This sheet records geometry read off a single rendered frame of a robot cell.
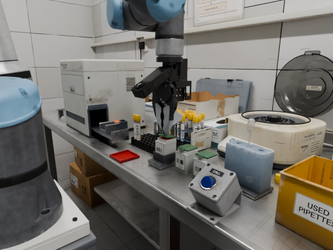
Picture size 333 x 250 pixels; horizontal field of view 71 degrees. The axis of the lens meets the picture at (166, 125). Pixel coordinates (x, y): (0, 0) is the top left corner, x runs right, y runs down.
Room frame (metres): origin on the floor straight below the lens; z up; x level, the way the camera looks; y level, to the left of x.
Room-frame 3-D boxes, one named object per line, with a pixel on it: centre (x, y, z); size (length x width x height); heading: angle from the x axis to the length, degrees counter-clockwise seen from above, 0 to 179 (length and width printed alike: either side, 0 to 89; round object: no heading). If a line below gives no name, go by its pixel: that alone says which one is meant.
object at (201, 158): (0.54, -0.10, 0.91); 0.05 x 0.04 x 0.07; 130
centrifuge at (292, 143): (0.72, -0.33, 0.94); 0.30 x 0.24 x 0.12; 121
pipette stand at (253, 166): (0.50, -0.19, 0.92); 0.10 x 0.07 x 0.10; 35
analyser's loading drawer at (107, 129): (0.86, 0.23, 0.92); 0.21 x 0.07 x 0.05; 40
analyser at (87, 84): (1.07, 0.28, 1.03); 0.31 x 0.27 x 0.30; 40
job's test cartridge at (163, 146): (0.64, 0.00, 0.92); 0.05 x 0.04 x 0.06; 130
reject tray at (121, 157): (0.69, 0.13, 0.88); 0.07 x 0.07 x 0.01; 40
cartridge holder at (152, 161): (0.64, 0.00, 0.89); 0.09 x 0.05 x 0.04; 130
